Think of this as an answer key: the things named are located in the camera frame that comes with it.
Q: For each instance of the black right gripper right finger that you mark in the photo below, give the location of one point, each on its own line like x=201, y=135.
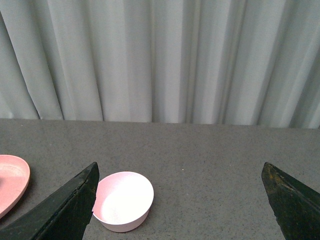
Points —
x=296, y=206

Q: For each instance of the pink plate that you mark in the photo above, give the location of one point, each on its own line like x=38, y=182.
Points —
x=14, y=178

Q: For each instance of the light pink bowl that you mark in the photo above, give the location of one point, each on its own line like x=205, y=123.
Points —
x=123, y=201

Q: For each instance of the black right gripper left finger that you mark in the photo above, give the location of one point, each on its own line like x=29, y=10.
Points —
x=63, y=215

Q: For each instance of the grey-white curtain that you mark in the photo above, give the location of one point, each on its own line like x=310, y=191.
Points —
x=237, y=62

